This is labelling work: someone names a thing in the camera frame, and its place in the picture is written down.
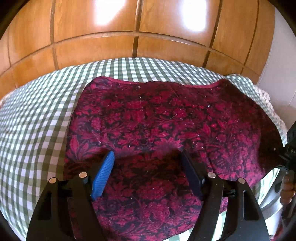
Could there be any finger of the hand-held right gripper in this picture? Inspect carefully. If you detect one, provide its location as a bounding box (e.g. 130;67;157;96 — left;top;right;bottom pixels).
272;146;287;168

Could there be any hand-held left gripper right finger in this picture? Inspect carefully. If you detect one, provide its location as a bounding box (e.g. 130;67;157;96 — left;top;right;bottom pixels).
180;152;270;241

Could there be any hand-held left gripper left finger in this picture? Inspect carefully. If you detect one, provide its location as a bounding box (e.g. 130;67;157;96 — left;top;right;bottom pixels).
26;151;115;241

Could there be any red floral knit garment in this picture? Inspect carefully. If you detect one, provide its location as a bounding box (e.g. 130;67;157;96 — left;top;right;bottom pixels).
63;76;285;240

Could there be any person's right hand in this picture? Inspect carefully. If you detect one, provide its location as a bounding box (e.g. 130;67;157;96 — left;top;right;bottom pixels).
279;171;296;205

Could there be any floral print bedding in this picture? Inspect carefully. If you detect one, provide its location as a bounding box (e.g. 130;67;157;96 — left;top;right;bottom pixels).
252;82;288;132

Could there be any green checkered bed sheet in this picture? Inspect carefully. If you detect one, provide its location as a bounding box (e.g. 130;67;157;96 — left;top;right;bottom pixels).
0;57;289;241

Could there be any wooden wardrobe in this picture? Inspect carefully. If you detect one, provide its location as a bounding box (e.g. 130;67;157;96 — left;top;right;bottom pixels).
0;0;275;100

